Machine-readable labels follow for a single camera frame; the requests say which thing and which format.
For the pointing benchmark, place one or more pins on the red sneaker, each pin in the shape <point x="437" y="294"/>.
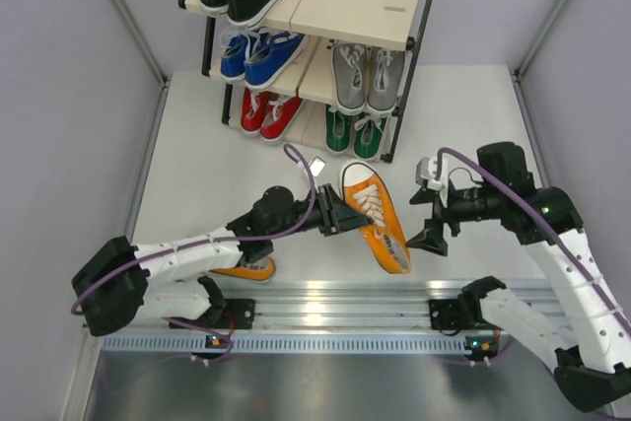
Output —
<point x="253" y="111"/>
<point x="281" y="110"/>

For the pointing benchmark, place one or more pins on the grey sneaker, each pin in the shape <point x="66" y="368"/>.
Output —
<point x="387" y="68"/>
<point x="348" y="63"/>

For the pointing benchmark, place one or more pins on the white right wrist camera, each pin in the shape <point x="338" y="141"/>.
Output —
<point x="433" y="173"/>

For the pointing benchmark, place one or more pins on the beige three-tier shoe shelf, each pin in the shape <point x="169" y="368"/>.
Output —
<point x="391" y="24"/>

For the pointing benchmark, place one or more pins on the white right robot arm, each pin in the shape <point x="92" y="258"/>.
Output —
<point x="590" y="359"/>

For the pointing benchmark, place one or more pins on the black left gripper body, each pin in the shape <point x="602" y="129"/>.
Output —
<point x="318" y="217"/>

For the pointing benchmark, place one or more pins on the orange sneaker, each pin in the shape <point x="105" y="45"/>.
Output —
<point x="364" y="190"/>
<point x="260" y="271"/>

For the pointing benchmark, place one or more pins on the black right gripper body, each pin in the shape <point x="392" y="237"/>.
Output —
<point x="470" y="204"/>

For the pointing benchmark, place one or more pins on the green sneaker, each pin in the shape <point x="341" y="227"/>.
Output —
<point x="370" y="130"/>
<point x="337" y="130"/>

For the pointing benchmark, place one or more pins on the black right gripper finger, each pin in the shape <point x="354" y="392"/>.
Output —
<point x="423" y="196"/>
<point x="431" y="238"/>

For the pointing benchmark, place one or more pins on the aluminium mounting rail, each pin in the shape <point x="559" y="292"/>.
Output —
<point x="342" y="318"/>

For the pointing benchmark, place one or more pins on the blue sneaker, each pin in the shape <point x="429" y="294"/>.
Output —
<point x="272" y="58"/>
<point x="239" y="46"/>

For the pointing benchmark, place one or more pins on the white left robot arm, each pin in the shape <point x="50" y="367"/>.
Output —
<point x="125" y="283"/>

